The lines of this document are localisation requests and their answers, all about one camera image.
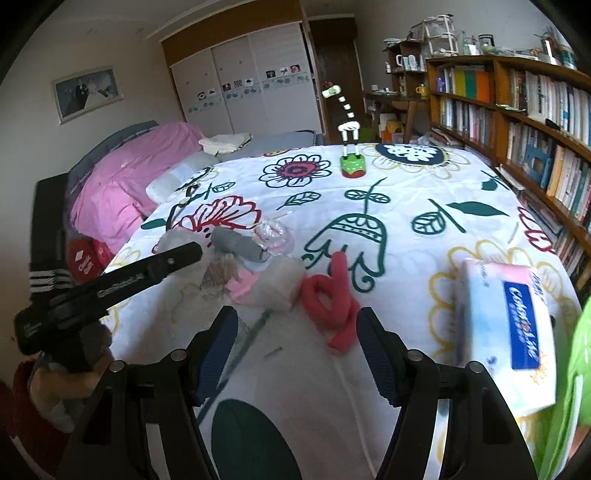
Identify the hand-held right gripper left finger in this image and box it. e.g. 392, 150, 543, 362
58, 305, 241, 480

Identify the tissue pack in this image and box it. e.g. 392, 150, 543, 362
455, 258, 557, 409

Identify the red sock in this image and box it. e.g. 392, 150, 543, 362
300, 251, 363, 356

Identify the grey bed sheet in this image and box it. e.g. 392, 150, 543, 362
217, 131, 320, 162

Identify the framed photo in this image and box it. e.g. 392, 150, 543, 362
52, 68, 124, 125

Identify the grey blue bedding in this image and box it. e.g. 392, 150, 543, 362
67, 121, 158, 185

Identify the folded white cloth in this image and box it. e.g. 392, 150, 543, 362
198, 133, 254, 155

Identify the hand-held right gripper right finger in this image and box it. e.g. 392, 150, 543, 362
355, 305, 539, 480

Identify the floral printed blanket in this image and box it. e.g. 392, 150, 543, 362
99, 143, 585, 480

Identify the grey sock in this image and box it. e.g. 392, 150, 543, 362
210, 228, 271, 264

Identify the brown wooden door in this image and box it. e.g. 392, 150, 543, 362
307, 18, 365, 144

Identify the white frame rack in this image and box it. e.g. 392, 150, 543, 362
422, 14, 460, 56

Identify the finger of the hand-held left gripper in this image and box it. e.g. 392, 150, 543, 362
99, 242, 204, 308

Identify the striped giraffe toy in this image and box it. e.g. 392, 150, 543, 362
322, 84, 368, 180

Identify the wooden bookshelf with books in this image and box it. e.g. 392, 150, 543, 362
425, 54, 591, 296

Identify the pink cloth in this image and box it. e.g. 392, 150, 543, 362
225, 270, 259, 302

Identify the small wooden cup shelf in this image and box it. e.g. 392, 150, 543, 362
383, 39, 435, 99

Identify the red box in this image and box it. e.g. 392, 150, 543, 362
65, 237, 114, 284

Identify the green plastic basin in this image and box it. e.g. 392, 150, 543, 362
538, 300, 591, 480

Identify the black striped strap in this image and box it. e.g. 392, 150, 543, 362
30, 175, 72, 296

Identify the wooden desk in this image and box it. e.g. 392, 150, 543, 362
362, 90, 432, 141

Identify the white sliding wardrobe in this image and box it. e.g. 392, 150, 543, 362
161, 0, 324, 137

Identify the clear bag with pink cloth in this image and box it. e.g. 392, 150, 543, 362
252, 219, 296, 256

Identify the person's left forearm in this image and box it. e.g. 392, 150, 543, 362
0, 353, 109, 462

